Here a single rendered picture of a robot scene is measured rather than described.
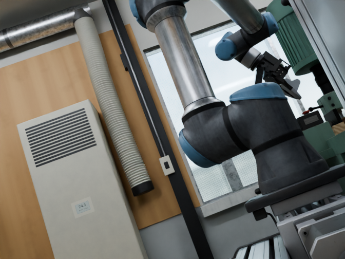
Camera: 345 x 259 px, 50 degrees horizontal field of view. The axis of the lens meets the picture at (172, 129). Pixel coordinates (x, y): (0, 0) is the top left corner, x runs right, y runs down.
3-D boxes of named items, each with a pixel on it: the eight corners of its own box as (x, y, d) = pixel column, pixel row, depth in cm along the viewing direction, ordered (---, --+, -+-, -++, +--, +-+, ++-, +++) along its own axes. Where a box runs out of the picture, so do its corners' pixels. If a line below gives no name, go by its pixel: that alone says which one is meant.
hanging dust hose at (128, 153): (132, 198, 266) (74, 31, 297) (155, 189, 267) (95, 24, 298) (129, 197, 249) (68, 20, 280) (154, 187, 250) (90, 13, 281)
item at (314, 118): (285, 140, 141) (279, 127, 142) (311, 130, 142) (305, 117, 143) (295, 133, 128) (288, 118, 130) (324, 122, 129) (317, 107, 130)
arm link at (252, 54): (242, 58, 135) (238, 67, 143) (252, 65, 134) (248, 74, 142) (254, 43, 136) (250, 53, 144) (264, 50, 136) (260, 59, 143)
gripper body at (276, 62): (293, 67, 134) (266, 47, 136) (279, 84, 132) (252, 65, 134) (287, 74, 141) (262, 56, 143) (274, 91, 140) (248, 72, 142)
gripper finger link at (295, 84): (311, 86, 133) (290, 71, 134) (302, 98, 132) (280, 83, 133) (308, 89, 136) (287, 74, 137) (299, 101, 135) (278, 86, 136)
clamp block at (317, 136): (291, 164, 140) (282, 142, 142) (324, 151, 141) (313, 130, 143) (304, 158, 126) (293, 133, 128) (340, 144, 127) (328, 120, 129)
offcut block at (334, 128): (335, 135, 124) (331, 127, 125) (346, 131, 123) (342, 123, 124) (336, 134, 120) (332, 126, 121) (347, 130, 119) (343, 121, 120)
